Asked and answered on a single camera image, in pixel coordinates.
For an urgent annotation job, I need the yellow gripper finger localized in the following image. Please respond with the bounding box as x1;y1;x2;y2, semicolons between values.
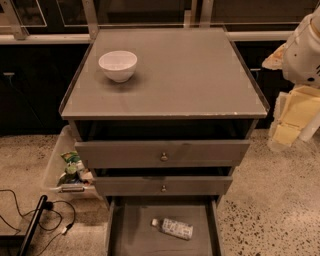
268;85;320;152
262;44;285;70

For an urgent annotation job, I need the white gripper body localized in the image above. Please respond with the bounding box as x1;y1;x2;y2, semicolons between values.
282;7;320;86

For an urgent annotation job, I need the clear plastic water bottle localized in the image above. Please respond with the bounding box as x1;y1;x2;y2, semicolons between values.
151;218;193;240

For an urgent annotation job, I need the grey drawer cabinet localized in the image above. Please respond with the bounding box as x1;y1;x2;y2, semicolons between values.
58;27;271;208

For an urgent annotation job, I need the brass top drawer knob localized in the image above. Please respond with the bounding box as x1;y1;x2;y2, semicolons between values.
160;152;169;162

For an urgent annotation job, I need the grey top drawer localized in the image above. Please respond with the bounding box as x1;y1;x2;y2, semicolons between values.
75;140;249;168

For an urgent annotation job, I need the grey drawer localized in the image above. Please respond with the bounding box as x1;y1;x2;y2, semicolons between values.
106;196;225;256
75;140;249;168
94;176;232;196

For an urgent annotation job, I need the grey middle drawer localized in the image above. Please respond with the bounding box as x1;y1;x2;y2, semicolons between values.
94;176;232;196

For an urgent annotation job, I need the grey bottom drawer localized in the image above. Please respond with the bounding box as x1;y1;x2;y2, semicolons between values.
106;196;225;256

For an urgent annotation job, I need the white ceramic bowl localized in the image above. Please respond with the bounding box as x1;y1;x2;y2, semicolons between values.
98;50;138;83

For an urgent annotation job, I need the green snack bag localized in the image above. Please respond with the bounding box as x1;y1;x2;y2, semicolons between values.
61;151;80;164

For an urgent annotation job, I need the black flat bar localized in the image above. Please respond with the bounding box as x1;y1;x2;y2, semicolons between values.
17;195;48;256

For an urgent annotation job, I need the metal railing frame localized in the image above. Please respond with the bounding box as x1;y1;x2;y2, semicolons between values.
0;0;320;45

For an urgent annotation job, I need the black cable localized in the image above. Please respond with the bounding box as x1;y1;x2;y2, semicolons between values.
0;188;77;256

